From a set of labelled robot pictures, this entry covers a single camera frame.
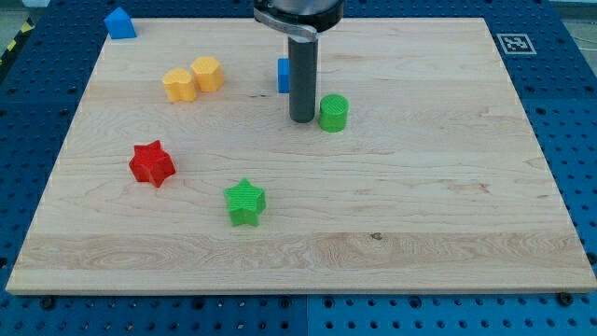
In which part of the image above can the green cylinder block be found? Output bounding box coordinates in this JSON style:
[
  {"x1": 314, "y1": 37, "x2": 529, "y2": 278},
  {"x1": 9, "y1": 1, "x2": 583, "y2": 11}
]
[{"x1": 319, "y1": 94, "x2": 350, "y2": 133}]

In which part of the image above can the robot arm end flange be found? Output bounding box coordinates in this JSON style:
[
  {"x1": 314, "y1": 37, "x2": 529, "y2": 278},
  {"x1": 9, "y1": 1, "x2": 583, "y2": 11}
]
[{"x1": 253, "y1": 0, "x2": 345, "y2": 42}]

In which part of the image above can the blue cube block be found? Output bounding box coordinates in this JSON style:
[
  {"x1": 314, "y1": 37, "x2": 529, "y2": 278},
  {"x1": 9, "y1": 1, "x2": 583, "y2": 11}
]
[{"x1": 277, "y1": 58, "x2": 290, "y2": 93}]

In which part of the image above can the green star block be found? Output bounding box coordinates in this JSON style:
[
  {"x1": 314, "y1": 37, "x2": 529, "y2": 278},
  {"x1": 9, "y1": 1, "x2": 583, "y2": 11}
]
[{"x1": 224, "y1": 178, "x2": 267, "y2": 227}]

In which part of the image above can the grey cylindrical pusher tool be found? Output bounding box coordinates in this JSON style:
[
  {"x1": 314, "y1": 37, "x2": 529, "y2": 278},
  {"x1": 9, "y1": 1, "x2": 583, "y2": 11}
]
[{"x1": 288, "y1": 37, "x2": 318, "y2": 123}]

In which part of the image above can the wooden board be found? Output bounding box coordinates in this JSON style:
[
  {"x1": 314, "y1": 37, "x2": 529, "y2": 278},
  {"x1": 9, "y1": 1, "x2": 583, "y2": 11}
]
[{"x1": 7, "y1": 18, "x2": 596, "y2": 295}]

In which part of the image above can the yellow hexagon block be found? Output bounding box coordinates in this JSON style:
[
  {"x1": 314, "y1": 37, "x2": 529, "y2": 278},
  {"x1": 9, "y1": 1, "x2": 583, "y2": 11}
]
[{"x1": 190, "y1": 56, "x2": 224, "y2": 92}]

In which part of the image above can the yellow heart block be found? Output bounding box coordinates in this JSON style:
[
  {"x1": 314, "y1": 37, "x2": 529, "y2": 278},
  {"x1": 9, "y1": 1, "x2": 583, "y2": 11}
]
[{"x1": 162, "y1": 67, "x2": 197, "y2": 103}]

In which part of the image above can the red star block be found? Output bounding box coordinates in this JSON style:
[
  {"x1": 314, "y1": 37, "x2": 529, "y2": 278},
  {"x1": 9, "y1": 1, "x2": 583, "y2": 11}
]
[{"x1": 129, "y1": 140, "x2": 176, "y2": 188}]

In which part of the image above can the blue pentagon block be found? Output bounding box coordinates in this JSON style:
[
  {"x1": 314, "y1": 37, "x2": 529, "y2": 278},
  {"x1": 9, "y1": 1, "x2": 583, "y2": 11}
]
[{"x1": 104, "y1": 7, "x2": 136, "y2": 39}]

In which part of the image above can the fiducial marker tag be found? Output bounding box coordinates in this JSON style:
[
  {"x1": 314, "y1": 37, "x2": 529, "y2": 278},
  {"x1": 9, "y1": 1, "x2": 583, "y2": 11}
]
[{"x1": 496, "y1": 33, "x2": 536, "y2": 55}]

